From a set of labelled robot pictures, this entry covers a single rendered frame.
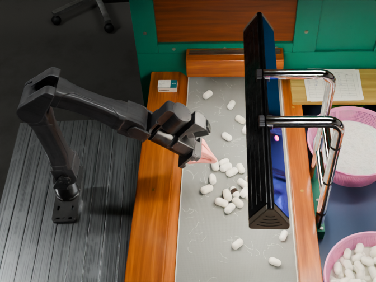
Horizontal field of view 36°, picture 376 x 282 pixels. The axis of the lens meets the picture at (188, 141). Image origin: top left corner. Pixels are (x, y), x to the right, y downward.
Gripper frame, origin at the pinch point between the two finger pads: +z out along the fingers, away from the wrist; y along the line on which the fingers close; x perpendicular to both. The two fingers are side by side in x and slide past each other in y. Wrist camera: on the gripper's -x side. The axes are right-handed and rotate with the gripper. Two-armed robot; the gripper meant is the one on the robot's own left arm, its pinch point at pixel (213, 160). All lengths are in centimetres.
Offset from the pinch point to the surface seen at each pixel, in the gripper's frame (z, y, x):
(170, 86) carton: -8.5, 32.8, 11.4
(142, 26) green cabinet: -24.9, 42.3, 4.2
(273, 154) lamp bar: -7.3, -21.1, -30.1
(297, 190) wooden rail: 21.0, -5.8, -10.0
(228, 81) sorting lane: 8.3, 39.5, 3.6
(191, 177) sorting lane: 0.0, 0.5, 10.2
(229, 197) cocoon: 7.1, -7.9, 2.1
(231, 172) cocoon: 7.6, 0.9, 1.7
